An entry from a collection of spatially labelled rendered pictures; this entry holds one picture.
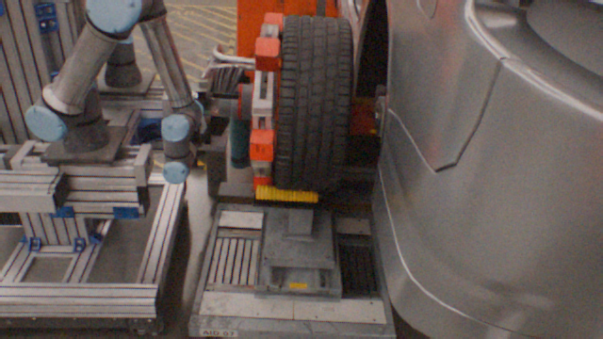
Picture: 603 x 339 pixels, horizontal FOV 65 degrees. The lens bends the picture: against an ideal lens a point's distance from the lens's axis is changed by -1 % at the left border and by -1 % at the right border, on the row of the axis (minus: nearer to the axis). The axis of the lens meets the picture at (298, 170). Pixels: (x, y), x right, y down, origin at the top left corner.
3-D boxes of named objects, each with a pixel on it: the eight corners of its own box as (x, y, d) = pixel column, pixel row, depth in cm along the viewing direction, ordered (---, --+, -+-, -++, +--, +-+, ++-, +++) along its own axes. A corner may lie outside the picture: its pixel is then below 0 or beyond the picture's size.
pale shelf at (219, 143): (224, 152, 232) (224, 146, 230) (189, 150, 231) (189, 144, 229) (236, 111, 267) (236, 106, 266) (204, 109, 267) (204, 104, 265)
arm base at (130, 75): (100, 87, 191) (96, 64, 186) (110, 72, 204) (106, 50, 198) (138, 88, 193) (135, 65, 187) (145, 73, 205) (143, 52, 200)
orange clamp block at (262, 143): (274, 147, 162) (272, 162, 155) (251, 146, 162) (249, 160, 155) (275, 129, 158) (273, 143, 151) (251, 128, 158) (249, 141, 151)
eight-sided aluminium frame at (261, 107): (268, 202, 175) (274, 61, 145) (251, 201, 175) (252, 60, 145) (275, 130, 220) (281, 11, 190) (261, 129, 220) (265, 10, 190)
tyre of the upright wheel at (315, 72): (362, 37, 139) (343, 7, 198) (282, 31, 139) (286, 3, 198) (338, 226, 169) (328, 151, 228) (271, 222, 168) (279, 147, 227)
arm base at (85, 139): (55, 152, 151) (48, 124, 145) (71, 129, 163) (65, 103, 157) (103, 153, 152) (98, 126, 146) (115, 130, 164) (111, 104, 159)
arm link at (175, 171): (187, 164, 136) (188, 187, 141) (193, 144, 145) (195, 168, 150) (158, 162, 136) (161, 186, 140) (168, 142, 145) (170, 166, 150)
